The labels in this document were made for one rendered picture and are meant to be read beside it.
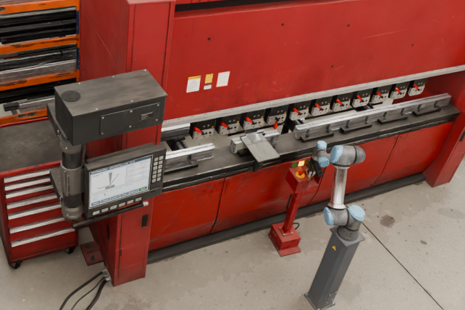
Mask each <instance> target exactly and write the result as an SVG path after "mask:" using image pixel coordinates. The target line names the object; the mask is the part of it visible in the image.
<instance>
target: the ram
mask: <svg viewBox="0 0 465 310"><path fill-rule="evenodd" d="M462 65H465V0H294V1H280V2H273V3H259V4H251V5H243V6H230V7H222V8H208V9H200V10H187V11H179V12H174V22H173V29H172V41H171V47H170V60H169V66H168V73H167V85H166V94H168V96H167V97H166V101H165V113H164V119H163V121H165V120H172V119H176V118H183V117H187V116H194V115H199V114H203V113H210V112H213V111H221V110H224V109H232V108H235V107H242V106H246V105H251V104H257V103H262V102H268V101H273V100H280V99H284V98H291V97H295V96H299V95H306V94H310V93H317V92H321V91H328V90H332V89H339V88H343V87H347V86H354V85H358V84H365V83H369V82H376V81H380V80H387V79H392V78H398V77H403V76H407V75H414V74H418V73H425V72H428V71H436V70H439V69H447V68H450V67H455V66H462ZM464 70H465V68H462V69H455V70H451V71H444V72H440V73H433V74H430V75H422V76H419V77H412V78H408V79H404V80H397V81H393V82H386V83H382V84H375V85H371V86H364V87H360V88H356V89H350V90H345V91H339V92H334V93H328V94H324V95H317V96H313V97H308V98H302V99H298V100H291V101H287V102H280V103H276V104H269V105H265V106H261V107H254V108H250V109H243V110H239V111H233V112H228V113H222V114H218V115H213V116H207V117H202V118H196V119H192V120H185V121H181V122H174V123H170V124H166V125H162V128H166V127H173V126H177V125H184V124H188V123H191V122H198V121H202V120H209V119H213V118H220V117H224V116H230V115H234V114H239V113H245V112H249V111H256V110H260V109H266V108H270V107H277V106H281V105H285V104H292V103H296V102H302V101H306V100H313V99H317V98H323V97H328V96H332V95H338V94H342V93H349V92H353V91H360V90H364V89H371V88H374V87H378V86H385V85H389V84H396V83H400V82H407V81H410V80H418V79H421V78H428V77H432V76H436V75H443V74H447V73H454V72H458V71H464ZM226 71H230V75H229V79H228V86H220V87H216V85H217V78H218V74H219V73H222V72H226ZM208 74H213V77H212V82H211V83H205V81H206V75H208ZM195 76H201V79H200V84H199V90H198V91H191V92H187V87H188V78H190V77H195ZM208 84H211V89H204V86H205V85H208Z"/></svg>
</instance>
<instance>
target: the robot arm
mask: <svg viewBox="0 0 465 310"><path fill-rule="evenodd" d="M326 148H327V144H326V142H325V141H322V140H319V141H318V142H317V144H316V146H315V149H314V151H313V153H312V154H311V158H309V159H307V161H306V163H305V165H306V166H307V168H309V169H308V170H306V172H307V176H308V177H309V178H311V177H312V176H313V175H314V174H316V176H317V177H319V176H322V175H323V173H322V169H321V167H327V166H328V165H329V164H332V165H333V166H334V177H333V183H332V189H331V201H330V203H328V205H327V207H326V208H325V209H324V219H325V222H326V224H327V225H332V226H339V227H338V229H337V233H338V235H339V237H340V238H342V239H344V240H345V241H356V240H357V239H358V237H359V228H360V226H361V224H362V222H363V220H364V217H365V212H364V210H363V209H362V208H360V207H359V206H356V205H351V206H350V207H349V208H345V205H344V204H343V201H344V195H345V184H346V178H347V169H348V168H349V167H350V164H351V163H362V162H363V161H364V160H365V157H366V153H365V151H364V149H362V148H361V147H358V146H349V145H335V146H334V147H333V148H332V150H331V153H330V154H327V152H326Z"/></svg>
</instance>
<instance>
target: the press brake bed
mask: <svg viewBox="0 0 465 310"><path fill-rule="evenodd" d="M456 117H457V116H455V117H452V118H447V119H443V120H438V121H434V122H429V123H426V124H423V125H417V126H414V127H409V128H406V129H401V130H397V131H392V132H389V133H386V134H380V135H377V136H372V137H369V138H364V139H360V140H355V141H352V142H348V143H343V144H339V145H349V146H358V147H361V148H362V149H364V151H365V153H366V157H365V160H364V161H363V162H362V163H361V164H359V165H354V166H351V167H349V168H348V169H347V178H346V184H345V195H344V201H343V204H344V205H346V204H349V203H353V202H355V201H360V200H362V199H366V198H369V197H373V196H376V195H378V194H383V193H385V192H389V191H393V190H396V189H399V188H403V187H406V186H409V185H413V184H415V183H418V182H422V181H425V180H426V177H425V176H424V175H423V174H422V173H423V171H425V170H426V169H427V168H428V167H429V166H430V164H431V163H432V162H433V161H434V160H435V159H436V158H437V156H438V154H439V152H440V150H441V148H442V146H443V144H444V142H445V140H446V138H447V136H448V134H449V132H450V130H451V128H452V126H453V125H454V123H455V119H456ZM312 153H313V151H311V152H306V153H302V154H297V155H294V156H289V157H286V158H280V159H277V160H274V161H269V162H266V163H260V165H259V169H258V172H253V166H254V165H251V166H248V167H243V168H239V169H236V170H231V171H228V172H222V173H219V174H214V175H211V176H205V177H202V178H199V179H194V180H191V181H185V182H182V183H177V184H174V185H168V186H165V187H162V192H161V195H158V196H156V197H154V204H153V210H152V222H151V229H150V236H149V248H148V254H147V264H151V263H153V262H157V261H160V260H163V259H167V258H169V257H173V256H176V255H180V254H183V253H187V252H190V251H193V250H197V249H200V248H204V247H206V246H211V245H213V244H217V243H219V242H223V241H226V240H229V239H233V238H236V237H240V236H243V235H247V234H249V233H253V232H256V231H259V230H263V229H266V228H270V227H271V226H272V225H273V224H279V223H282V222H284V220H285V218H286V214H287V212H288V210H287V209H286V205H287V203H288V200H289V197H290V194H293V190H292V189H291V187H290V185H289V184H288V183H287V181H286V175H287V172H288V170H289V166H290V162H294V161H301V160H306V159H309V158H311V154H312ZM321 169H322V173H323V175H322V176H321V179H320V182H319V185H318V188H317V189H315V190H309V191H305V192H303V195H302V198H301V201H300V205H299V207H298V211H297V213H296V216H295V219H294V220H296V219H300V218H303V217H307V216H309V215H312V214H315V213H319V212H322V211H324V209H325V208H326V207H327V205H328V203H330V201H331V189H332V183H333V177H334V166H333V165H332V164H329V165H328V166H327V167H321Z"/></svg>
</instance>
